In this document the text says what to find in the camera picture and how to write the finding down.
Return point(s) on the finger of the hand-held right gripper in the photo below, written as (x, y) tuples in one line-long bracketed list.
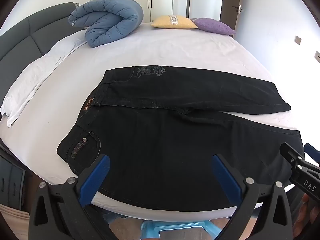
[(312, 151), (291, 153)]

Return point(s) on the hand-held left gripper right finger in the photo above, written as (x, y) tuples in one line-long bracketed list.
[(225, 177)]

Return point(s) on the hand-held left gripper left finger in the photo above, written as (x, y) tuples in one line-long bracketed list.
[(96, 177)]

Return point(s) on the black denim pants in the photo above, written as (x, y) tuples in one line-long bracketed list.
[(162, 155)]

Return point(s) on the person's right hand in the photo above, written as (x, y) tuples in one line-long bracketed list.
[(310, 215)]

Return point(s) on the light blue plastic stool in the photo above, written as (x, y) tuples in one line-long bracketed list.
[(175, 230)]

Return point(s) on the dark grey nightstand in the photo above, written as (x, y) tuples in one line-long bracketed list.
[(12, 180)]

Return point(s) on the white pillow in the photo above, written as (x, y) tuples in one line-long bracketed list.
[(37, 72)]

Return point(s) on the bed with white sheet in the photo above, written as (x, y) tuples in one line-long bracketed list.
[(175, 50)]

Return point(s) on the purple cushion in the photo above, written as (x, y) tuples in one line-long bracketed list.
[(215, 25)]

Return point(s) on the grey upholstered headboard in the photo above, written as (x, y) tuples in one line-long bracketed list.
[(22, 35)]

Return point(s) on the blue folded duvet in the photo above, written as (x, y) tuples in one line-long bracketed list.
[(110, 17)]

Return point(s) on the yellow cushion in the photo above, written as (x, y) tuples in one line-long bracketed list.
[(172, 21)]

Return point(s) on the square wall socket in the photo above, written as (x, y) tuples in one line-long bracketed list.
[(317, 55), (297, 39)]

